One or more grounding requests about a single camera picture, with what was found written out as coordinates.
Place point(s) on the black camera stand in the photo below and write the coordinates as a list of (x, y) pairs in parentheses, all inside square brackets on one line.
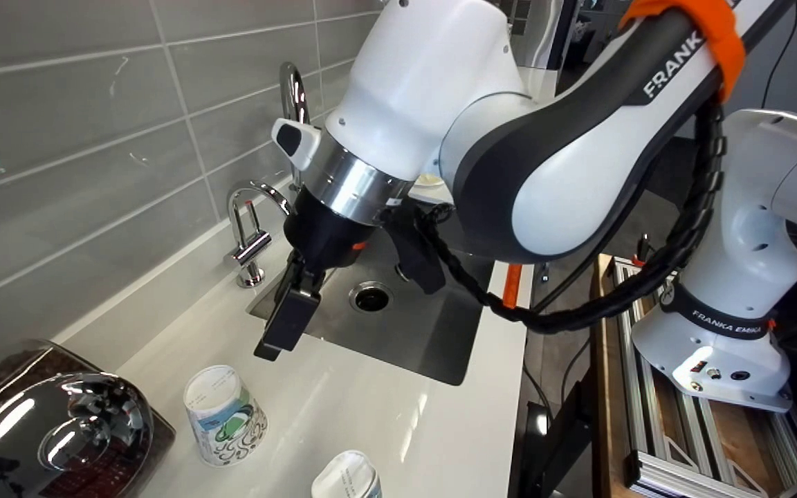
[(553, 433)]

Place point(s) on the orange strip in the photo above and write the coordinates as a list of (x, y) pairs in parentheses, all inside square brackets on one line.
[(513, 286)]

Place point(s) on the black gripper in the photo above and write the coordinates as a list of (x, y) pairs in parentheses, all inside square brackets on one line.
[(330, 229)]

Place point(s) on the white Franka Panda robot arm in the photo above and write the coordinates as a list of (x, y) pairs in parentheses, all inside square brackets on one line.
[(435, 83)]

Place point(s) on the small chrome faucet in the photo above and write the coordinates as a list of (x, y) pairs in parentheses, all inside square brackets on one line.
[(249, 239)]

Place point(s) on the paper cup with brown swirls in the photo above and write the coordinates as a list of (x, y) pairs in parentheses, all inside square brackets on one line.
[(222, 417), (343, 475)]

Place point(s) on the aluminium base frame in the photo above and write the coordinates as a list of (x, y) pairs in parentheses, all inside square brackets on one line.
[(691, 444)]

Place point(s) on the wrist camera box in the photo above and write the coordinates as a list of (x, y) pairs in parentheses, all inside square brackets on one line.
[(294, 142)]

